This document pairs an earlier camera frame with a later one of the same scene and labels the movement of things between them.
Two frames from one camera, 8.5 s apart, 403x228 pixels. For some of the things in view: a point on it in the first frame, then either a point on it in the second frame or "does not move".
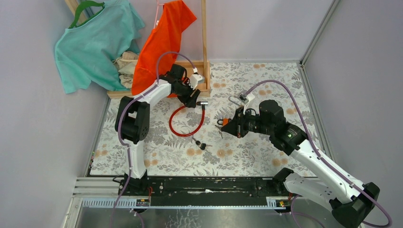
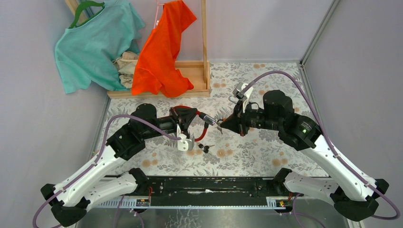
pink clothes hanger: x=156 y=17 does not move
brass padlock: x=233 y=102 does not move
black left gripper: x=191 y=99 -> x=183 y=118
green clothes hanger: x=81 y=6 does not move
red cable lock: x=203 y=103 -> x=207 y=120
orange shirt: x=174 y=19 does not move
